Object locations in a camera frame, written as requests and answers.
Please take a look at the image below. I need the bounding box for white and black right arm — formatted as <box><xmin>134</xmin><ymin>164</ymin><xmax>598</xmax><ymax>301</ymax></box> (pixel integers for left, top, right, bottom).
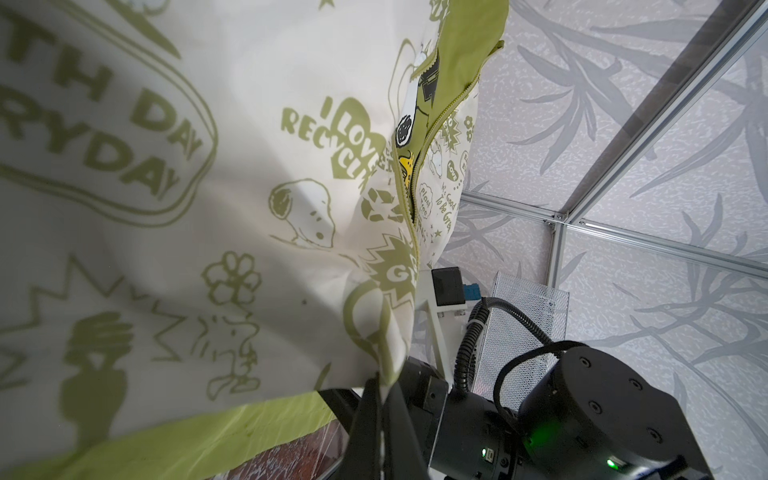
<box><xmin>321</xmin><ymin>341</ymin><xmax>712</xmax><ymax>479</ymax></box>

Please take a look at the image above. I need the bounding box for aluminium enclosure frame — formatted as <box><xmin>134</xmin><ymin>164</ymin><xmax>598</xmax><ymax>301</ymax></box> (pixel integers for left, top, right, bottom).
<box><xmin>462</xmin><ymin>1</ymin><xmax>767</xmax><ymax>287</ymax></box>

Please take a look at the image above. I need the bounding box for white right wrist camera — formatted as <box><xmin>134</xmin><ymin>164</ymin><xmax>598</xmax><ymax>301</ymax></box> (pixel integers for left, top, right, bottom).
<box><xmin>411</xmin><ymin>267</ymin><xmax>480</xmax><ymax>385</ymax></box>

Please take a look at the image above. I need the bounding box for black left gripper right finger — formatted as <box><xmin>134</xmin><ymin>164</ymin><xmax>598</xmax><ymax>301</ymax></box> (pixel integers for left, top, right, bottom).
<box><xmin>382</xmin><ymin>383</ymin><xmax>429</xmax><ymax>480</ymax></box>

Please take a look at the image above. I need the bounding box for white wire mesh basket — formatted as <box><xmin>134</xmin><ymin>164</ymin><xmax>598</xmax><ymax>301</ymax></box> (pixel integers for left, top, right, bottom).
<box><xmin>471</xmin><ymin>272</ymin><xmax>570</xmax><ymax>411</ymax></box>

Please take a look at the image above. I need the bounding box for black corrugated right cable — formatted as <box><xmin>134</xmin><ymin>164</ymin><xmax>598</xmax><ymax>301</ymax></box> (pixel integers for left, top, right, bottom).
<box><xmin>452</xmin><ymin>296</ymin><xmax>586</xmax><ymax>421</ymax></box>

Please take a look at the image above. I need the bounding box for white green printed jacket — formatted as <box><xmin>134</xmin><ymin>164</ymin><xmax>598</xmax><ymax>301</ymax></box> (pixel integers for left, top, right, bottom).
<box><xmin>1</xmin><ymin>1</ymin><xmax>509</xmax><ymax>479</ymax></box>

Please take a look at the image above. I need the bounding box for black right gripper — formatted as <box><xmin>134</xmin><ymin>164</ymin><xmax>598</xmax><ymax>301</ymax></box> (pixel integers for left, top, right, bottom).
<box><xmin>317</xmin><ymin>356</ymin><xmax>529</xmax><ymax>480</ymax></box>

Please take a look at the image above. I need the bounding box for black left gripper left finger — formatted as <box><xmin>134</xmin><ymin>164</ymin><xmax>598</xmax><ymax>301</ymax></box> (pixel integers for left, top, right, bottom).
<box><xmin>343</xmin><ymin>377</ymin><xmax>383</xmax><ymax>480</ymax></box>

